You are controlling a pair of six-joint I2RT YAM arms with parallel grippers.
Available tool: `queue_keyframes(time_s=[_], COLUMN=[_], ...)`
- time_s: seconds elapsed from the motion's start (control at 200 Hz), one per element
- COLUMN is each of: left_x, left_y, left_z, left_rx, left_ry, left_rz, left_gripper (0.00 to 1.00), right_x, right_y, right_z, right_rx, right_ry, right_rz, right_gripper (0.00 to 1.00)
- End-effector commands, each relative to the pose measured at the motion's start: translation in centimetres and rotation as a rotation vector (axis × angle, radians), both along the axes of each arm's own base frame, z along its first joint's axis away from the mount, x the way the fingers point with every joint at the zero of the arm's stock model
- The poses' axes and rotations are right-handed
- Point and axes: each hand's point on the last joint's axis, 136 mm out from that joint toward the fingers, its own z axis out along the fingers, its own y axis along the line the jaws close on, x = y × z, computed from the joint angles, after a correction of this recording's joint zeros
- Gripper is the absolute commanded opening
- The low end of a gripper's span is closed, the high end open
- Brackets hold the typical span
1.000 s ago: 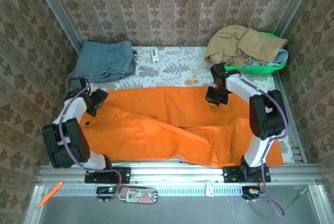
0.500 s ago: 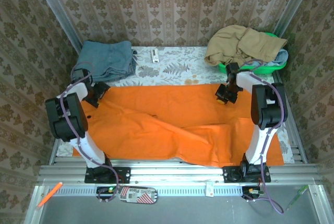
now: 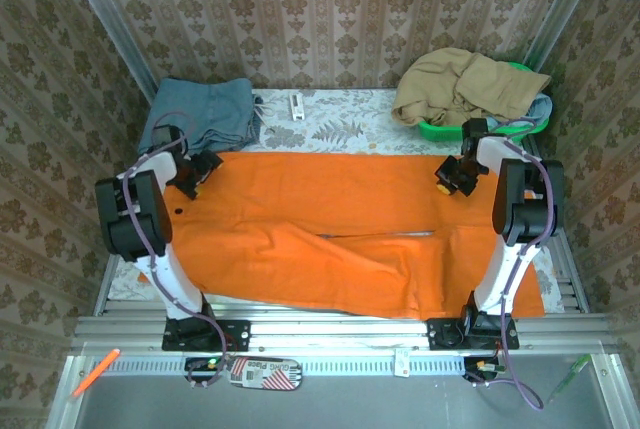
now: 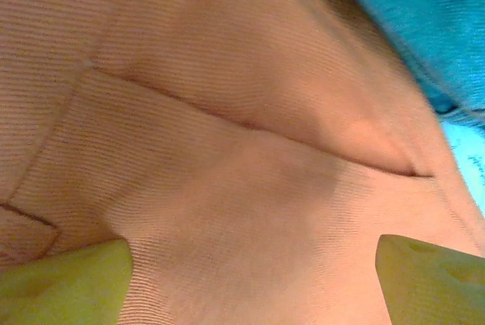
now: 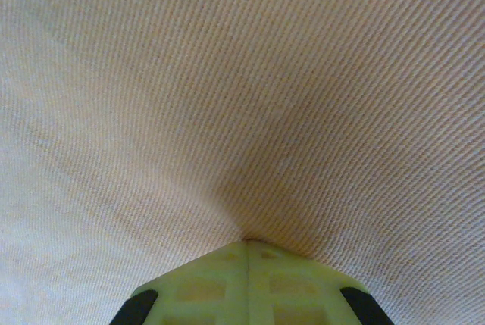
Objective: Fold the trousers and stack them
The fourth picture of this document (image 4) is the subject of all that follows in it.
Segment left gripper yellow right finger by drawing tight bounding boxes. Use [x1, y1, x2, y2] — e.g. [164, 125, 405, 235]
[374, 233, 485, 325]

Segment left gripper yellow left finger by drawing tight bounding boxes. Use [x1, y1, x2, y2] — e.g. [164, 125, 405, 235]
[0, 239, 134, 325]

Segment orange trousers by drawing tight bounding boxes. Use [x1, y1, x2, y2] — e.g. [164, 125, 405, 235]
[0, 0, 485, 325]

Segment blue trousers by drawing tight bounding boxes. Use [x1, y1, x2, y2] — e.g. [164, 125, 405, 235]
[325, 0, 485, 131]

